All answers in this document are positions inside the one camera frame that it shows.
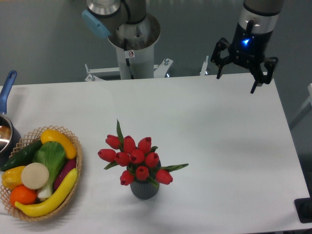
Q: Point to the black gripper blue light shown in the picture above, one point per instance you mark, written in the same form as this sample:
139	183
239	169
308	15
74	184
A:
248	50

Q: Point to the red tulip bouquet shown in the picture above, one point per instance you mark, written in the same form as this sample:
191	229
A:
140	159

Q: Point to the silver robot arm blue cap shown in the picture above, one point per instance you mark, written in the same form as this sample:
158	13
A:
130	29

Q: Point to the grey ribbed vase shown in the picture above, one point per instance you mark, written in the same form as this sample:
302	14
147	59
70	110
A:
143	190

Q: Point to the black device table edge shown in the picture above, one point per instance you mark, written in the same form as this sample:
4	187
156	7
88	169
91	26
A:
304	209

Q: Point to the purple eggplant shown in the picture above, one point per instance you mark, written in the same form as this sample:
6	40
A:
68	166

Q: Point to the green bok choy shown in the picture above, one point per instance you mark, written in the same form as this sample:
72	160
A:
53	156

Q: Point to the long yellow squash front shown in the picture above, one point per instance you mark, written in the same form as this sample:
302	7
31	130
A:
54	201

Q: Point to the green cucumber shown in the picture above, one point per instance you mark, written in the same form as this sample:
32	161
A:
22	157

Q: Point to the yellow bell pepper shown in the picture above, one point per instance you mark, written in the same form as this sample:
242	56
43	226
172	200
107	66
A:
12	177

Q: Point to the orange fruit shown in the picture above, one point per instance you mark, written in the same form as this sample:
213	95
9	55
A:
23	195

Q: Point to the white furniture frame right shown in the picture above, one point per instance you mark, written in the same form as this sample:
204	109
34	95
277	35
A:
303	110

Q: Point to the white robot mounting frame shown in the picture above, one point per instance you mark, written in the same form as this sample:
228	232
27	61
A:
158	70

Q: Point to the blue handled saucepan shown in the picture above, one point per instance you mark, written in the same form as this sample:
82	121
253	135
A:
9	136

